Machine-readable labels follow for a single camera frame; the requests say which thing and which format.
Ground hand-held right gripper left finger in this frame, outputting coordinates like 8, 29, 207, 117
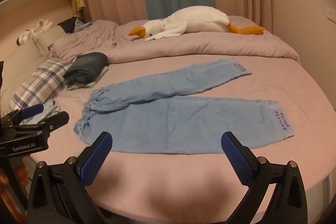
28, 131, 113, 224

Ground pink bed sheet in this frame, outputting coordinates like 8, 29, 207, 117
28, 56, 336, 224

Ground white goose plush toy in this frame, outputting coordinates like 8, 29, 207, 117
128, 6, 265, 42

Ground blue patterned cloth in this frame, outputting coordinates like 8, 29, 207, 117
73, 20, 93, 33

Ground pale patterned cloth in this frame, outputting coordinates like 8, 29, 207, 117
26, 99, 61, 125

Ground light blue denim pants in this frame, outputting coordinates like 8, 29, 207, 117
73, 58, 297, 154

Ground person's left hand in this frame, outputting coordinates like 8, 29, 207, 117
0, 160, 28, 216

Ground beige padded headboard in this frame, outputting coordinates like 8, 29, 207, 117
0, 40, 45, 109

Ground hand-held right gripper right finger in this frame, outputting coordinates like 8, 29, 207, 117
221, 131, 308, 224

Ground plaid pillow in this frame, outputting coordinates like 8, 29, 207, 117
8, 57, 76, 115

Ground beige pillow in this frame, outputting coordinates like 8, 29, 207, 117
33, 25, 67, 58

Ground dark clothing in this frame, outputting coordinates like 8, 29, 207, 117
57, 17, 84, 33

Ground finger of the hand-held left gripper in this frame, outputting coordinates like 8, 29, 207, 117
5, 111, 70, 135
0, 103, 44, 126

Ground folded dark jeans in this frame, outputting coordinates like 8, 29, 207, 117
63, 52, 109, 85

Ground black and white plush toy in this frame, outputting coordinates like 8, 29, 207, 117
16, 29, 36, 45

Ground pink quilt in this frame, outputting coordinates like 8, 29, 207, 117
52, 15, 301, 65

